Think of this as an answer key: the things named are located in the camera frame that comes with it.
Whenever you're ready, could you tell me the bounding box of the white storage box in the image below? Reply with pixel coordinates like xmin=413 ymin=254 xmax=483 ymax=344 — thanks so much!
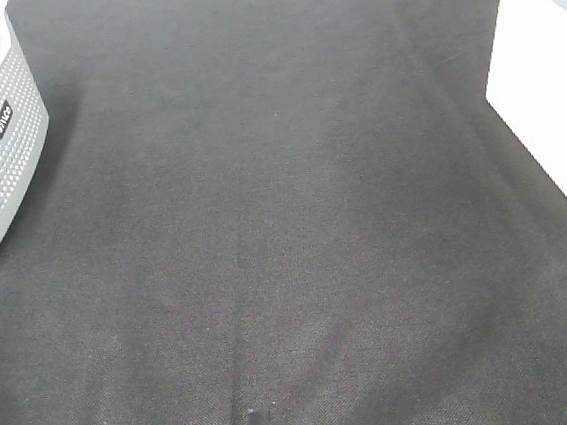
xmin=485 ymin=0 xmax=567 ymax=198

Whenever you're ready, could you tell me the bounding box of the black table cloth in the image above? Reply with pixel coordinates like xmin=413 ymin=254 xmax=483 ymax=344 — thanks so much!
xmin=0 ymin=0 xmax=567 ymax=425

